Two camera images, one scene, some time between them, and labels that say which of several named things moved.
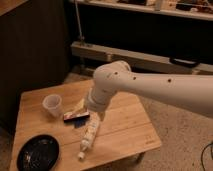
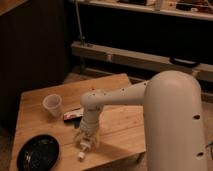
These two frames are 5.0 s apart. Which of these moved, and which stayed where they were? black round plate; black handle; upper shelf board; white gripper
Moved: white gripper
Stayed: upper shelf board; black round plate; black handle
